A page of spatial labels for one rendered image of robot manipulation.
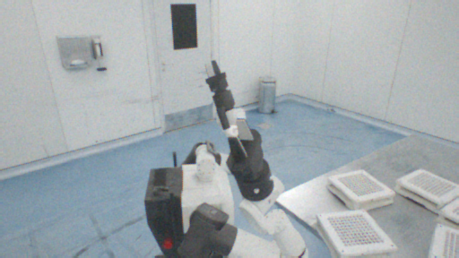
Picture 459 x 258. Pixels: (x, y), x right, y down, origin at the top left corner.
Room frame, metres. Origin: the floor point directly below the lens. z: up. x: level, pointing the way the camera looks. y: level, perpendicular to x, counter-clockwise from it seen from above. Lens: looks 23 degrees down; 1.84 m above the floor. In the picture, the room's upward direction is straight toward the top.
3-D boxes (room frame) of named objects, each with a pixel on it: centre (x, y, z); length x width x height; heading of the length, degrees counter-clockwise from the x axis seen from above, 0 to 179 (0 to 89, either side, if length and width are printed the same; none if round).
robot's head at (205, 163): (0.91, 0.08, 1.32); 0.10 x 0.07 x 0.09; 8
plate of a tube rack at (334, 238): (1.00, -0.54, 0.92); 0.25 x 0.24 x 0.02; 8
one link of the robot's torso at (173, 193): (0.90, 0.14, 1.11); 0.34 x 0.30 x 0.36; 8
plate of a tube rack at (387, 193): (1.34, -0.71, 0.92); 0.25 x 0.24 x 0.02; 19
